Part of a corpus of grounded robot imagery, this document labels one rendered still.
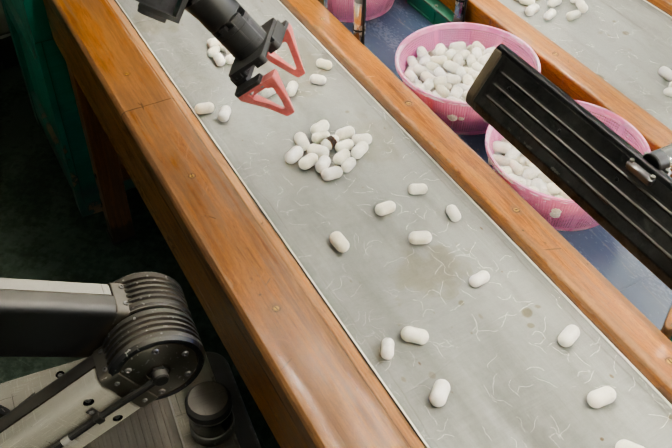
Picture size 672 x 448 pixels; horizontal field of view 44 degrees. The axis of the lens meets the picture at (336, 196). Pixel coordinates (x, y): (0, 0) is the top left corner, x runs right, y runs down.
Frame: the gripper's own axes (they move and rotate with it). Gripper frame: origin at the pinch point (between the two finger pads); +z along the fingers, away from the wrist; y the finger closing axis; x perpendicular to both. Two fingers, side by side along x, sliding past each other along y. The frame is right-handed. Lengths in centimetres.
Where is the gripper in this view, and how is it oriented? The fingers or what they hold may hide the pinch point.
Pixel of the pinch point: (293, 90)
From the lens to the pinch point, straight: 124.7
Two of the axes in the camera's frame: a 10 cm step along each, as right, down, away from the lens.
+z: 6.2, 6.2, 4.7
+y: -1.3, 6.7, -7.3
